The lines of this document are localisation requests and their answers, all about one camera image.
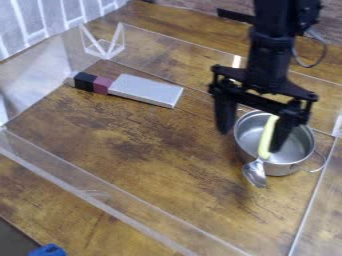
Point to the spoon with yellow handle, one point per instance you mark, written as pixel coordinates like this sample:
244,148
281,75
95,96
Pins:
253,170

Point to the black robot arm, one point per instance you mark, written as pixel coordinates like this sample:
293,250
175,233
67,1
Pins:
270,52

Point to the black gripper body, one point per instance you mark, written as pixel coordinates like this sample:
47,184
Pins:
270,98

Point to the silver metal pot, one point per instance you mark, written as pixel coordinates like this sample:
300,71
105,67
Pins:
297,155

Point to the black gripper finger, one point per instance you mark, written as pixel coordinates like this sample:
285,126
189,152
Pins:
289,120
225,109

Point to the black wall strip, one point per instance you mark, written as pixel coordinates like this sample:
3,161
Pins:
236,16

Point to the clear acrylic triangular bracket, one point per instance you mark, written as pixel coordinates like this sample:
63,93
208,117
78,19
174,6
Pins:
102,48

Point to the blue object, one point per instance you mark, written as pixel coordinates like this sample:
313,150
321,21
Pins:
49,250

